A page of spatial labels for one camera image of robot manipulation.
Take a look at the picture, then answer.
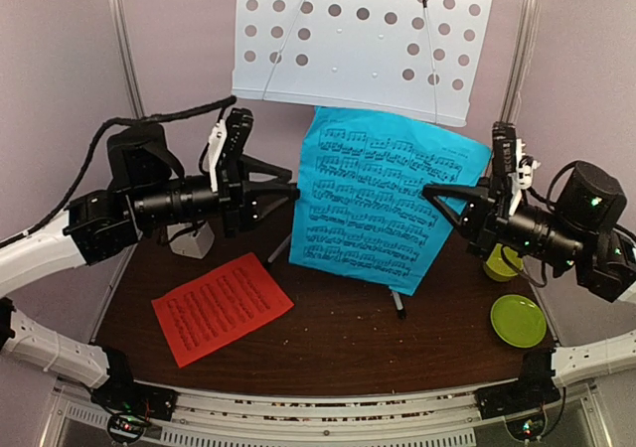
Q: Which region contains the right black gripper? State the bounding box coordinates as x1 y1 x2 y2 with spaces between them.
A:
423 170 586 272

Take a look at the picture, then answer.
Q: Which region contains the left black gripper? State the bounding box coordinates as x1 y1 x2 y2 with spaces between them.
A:
130 153 300 239

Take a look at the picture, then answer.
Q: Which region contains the blue sheet music page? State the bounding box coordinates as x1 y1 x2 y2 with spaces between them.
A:
289 107 491 295

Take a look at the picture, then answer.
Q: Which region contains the red sheet music page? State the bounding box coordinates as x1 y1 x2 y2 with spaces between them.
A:
152 252 294 368

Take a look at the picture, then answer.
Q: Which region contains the white folding music stand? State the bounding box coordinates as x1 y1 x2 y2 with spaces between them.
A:
230 0 497 320

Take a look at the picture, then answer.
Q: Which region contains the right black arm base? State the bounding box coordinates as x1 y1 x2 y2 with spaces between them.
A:
475 349 561 420

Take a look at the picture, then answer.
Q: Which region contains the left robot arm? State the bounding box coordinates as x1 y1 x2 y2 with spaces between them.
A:
1 101 300 411

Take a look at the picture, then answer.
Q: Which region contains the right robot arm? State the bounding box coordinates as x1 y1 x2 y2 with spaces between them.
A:
422 122 635 409

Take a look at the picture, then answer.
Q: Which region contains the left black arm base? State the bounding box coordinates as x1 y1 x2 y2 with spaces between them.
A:
91 348 178 421

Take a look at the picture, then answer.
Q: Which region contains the yellow-green plastic bowl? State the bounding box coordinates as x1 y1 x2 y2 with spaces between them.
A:
483 244 524 282

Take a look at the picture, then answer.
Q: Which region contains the white wedge-shaped holder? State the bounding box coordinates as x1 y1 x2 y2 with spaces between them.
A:
166 222 215 259

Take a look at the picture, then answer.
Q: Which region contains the yellow-green plastic plate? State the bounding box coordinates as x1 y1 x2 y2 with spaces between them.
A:
490 294 548 349

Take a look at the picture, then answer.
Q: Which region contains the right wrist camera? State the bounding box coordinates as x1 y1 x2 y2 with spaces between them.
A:
511 138 541 213

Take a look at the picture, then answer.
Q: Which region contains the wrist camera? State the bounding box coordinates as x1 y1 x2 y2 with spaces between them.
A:
511 138 541 213
207 119 228 193

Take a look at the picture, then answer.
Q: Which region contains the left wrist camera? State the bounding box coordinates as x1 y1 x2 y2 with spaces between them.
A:
207 119 228 193

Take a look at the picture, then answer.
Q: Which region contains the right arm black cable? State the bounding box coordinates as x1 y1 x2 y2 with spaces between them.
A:
501 166 636 289

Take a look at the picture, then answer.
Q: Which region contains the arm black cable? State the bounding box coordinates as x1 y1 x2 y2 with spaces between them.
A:
0 94 239 249
501 166 636 289

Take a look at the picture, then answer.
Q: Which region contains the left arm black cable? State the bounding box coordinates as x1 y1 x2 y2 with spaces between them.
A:
0 94 239 249

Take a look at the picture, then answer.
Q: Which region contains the right aluminium corner post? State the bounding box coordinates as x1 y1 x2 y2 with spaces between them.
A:
499 0 541 124

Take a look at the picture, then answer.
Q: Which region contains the aluminium corner post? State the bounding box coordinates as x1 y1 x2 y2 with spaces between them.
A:
499 0 541 124
107 0 145 117

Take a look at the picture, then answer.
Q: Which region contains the left aluminium corner post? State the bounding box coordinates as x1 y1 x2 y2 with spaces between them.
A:
107 0 145 117

